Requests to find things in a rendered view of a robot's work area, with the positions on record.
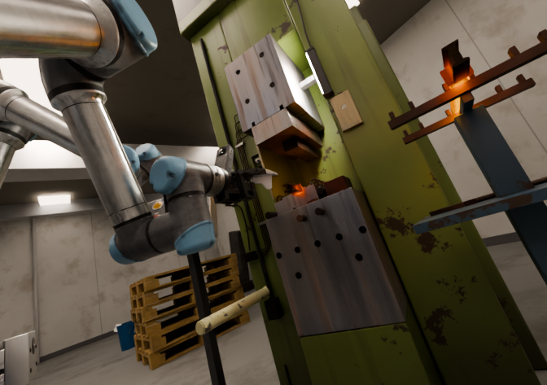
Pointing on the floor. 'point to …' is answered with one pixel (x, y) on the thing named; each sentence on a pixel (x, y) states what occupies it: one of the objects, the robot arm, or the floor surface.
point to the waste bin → (125, 331)
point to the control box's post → (204, 317)
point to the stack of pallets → (181, 277)
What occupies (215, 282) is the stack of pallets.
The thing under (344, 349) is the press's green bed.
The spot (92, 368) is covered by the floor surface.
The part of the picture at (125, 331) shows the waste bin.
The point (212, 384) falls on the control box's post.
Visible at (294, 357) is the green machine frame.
